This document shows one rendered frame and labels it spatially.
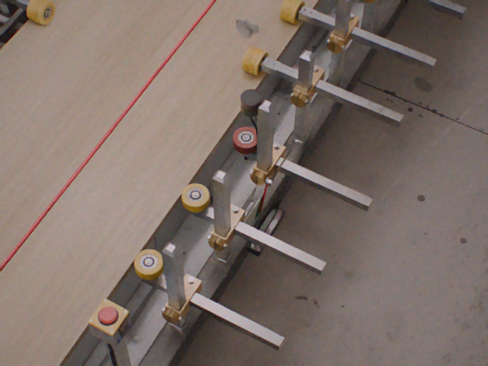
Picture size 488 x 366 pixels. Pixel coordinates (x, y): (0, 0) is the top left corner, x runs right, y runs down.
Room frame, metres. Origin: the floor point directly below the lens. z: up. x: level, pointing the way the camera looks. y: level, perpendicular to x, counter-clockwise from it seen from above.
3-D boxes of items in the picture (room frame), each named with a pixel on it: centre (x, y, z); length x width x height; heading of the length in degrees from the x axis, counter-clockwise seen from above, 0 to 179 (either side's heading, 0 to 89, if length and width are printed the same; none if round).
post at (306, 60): (1.82, -0.18, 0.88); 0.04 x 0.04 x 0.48; 61
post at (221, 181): (1.39, 0.06, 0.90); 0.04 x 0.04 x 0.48; 61
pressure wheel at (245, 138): (1.68, -0.01, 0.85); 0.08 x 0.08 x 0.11
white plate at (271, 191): (1.57, -0.07, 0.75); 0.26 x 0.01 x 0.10; 151
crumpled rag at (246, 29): (2.13, -0.01, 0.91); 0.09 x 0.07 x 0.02; 31
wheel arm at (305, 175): (1.59, -0.18, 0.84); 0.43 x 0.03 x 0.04; 61
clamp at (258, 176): (1.63, -0.07, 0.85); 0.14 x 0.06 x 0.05; 151
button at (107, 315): (0.94, 0.30, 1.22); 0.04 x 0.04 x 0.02
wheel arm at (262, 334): (1.16, 0.08, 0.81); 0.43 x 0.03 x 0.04; 61
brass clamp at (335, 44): (2.06, -0.31, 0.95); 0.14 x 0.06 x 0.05; 151
